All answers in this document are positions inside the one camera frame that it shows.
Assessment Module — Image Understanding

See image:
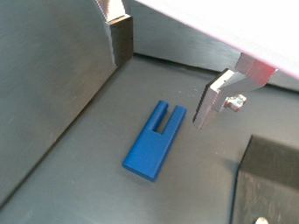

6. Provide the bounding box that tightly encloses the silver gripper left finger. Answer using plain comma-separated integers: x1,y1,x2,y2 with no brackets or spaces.
94,0,133,67

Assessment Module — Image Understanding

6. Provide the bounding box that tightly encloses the black curved holder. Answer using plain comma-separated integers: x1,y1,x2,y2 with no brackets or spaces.
229,136,299,224

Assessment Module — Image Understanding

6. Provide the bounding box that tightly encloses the blue square-circle forked object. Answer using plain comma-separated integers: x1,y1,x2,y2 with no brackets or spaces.
122,101,186,182

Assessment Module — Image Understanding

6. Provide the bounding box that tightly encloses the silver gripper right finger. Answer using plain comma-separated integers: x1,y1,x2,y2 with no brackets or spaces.
192,53,276,129

